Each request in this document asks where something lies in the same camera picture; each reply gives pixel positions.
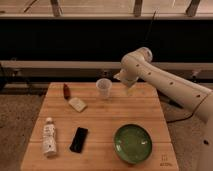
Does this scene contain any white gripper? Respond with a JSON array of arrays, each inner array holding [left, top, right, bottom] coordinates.
[[113, 73, 135, 88]]

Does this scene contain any white ceramic cup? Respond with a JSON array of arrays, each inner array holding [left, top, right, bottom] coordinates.
[[96, 78, 112, 99]]

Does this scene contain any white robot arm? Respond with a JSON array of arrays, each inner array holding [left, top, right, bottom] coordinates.
[[114, 47, 213, 171]]

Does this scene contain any green ceramic bowl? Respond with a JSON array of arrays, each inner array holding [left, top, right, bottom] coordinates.
[[113, 124, 152, 165]]

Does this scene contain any small red brown object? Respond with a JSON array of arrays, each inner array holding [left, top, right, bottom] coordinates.
[[63, 84, 71, 100]]

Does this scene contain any black phone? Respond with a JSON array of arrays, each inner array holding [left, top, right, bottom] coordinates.
[[69, 127, 88, 153]]

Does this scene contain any white plastic bottle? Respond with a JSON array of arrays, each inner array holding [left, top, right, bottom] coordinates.
[[42, 117, 57, 157]]

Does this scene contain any black cable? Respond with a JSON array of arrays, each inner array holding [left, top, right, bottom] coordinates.
[[143, 10, 158, 48]]

